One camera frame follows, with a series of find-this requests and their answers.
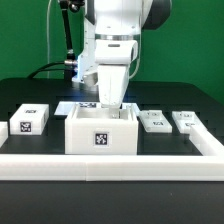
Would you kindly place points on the white cabinet door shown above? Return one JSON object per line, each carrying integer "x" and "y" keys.
{"x": 184, "y": 120}
{"x": 154, "y": 121}

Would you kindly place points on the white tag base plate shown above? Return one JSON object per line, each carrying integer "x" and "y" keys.
{"x": 63, "y": 108}

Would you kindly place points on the white cabinet body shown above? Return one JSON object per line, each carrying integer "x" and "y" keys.
{"x": 95, "y": 131}

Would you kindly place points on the white u-shaped wall fence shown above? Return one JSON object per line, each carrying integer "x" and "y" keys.
{"x": 208, "y": 166}

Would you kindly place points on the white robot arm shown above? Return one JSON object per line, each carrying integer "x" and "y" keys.
{"x": 117, "y": 20}

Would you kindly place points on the white cabinet top block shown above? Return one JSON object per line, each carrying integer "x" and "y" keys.
{"x": 29, "y": 119}

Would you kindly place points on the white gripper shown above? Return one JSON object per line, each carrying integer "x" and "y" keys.
{"x": 114, "y": 59}

